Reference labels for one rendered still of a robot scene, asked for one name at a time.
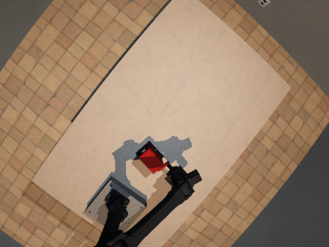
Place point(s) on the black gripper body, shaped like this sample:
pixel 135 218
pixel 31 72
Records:
pixel 175 172

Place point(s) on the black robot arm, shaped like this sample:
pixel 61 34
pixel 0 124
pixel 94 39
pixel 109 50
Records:
pixel 116 204

